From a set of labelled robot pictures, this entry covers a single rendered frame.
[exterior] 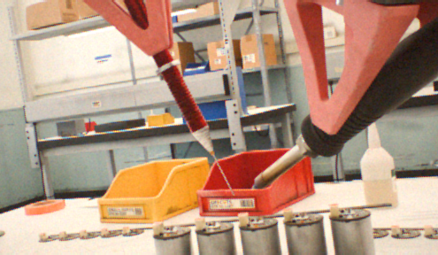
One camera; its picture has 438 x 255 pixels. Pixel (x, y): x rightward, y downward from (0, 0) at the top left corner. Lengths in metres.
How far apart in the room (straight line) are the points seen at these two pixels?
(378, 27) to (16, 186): 6.18
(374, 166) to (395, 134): 4.23
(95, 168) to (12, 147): 0.81
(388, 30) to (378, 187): 0.43
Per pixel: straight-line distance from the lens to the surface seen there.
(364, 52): 0.26
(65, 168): 6.48
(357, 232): 0.38
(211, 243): 0.39
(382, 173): 0.67
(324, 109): 0.30
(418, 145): 4.87
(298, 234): 0.38
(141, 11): 0.38
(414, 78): 0.27
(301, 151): 0.33
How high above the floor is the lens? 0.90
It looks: 3 degrees down
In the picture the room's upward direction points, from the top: 8 degrees counter-clockwise
